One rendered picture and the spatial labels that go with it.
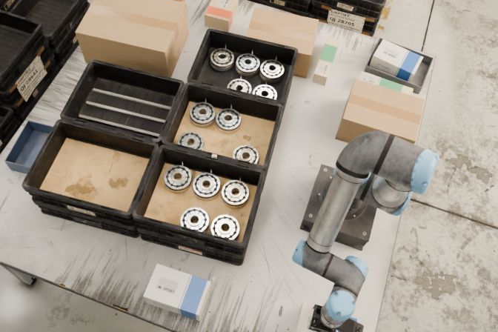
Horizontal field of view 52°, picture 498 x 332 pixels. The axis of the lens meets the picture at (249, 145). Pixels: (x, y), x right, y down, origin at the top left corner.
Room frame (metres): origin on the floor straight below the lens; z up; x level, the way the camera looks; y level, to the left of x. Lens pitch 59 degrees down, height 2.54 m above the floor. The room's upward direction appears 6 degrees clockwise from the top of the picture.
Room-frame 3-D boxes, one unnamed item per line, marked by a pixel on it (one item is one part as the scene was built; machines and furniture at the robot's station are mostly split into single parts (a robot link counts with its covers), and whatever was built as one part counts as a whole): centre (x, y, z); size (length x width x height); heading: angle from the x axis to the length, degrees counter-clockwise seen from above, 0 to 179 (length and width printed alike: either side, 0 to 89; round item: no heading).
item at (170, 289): (0.45, 0.19, 0.75); 0.20 x 0.12 x 0.09; 77
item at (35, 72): (1.55, 1.15, 0.41); 0.31 x 0.02 x 0.16; 165
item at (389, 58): (1.59, -0.64, 0.75); 0.20 x 0.12 x 0.09; 64
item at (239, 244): (0.75, 0.15, 0.92); 0.40 x 0.30 x 0.02; 80
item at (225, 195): (0.80, 0.03, 0.86); 0.10 x 0.10 x 0.01
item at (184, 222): (0.68, 0.16, 0.86); 0.10 x 0.10 x 0.01
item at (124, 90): (1.11, 0.50, 0.87); 0.40 x 0.30 x 0.11; 80
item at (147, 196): (0.75, 0.15, 0.87); 0.40 x 0.30 x 0.11; 80
